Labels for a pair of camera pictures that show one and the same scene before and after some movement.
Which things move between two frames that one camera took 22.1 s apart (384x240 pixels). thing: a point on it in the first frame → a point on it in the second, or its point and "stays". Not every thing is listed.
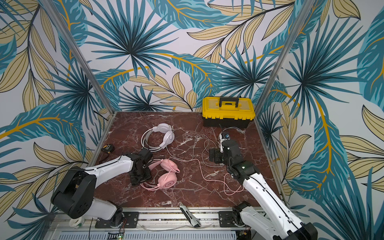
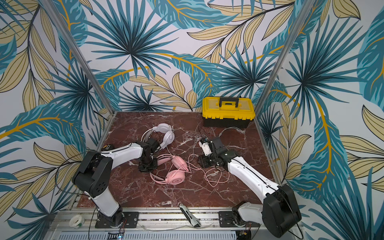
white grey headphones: [168, 137] stays
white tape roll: [76, 222] stays
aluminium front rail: [156, 223] stays
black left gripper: [139, 175] → [147, 163]
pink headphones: [168, 178] → [176, 176]
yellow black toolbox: [227, 112] stays
